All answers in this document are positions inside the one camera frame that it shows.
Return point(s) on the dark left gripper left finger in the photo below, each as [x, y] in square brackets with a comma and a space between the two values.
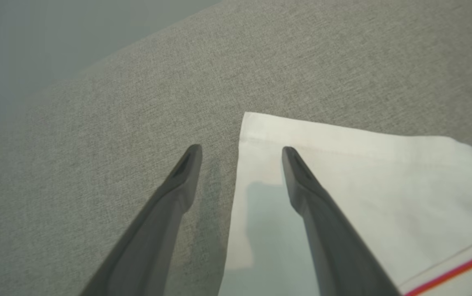
[157, 238]

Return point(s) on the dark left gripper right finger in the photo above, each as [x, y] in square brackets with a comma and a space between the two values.
[334, 246]

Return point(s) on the red jersey black lettering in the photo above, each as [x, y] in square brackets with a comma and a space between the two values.
[384, 185]

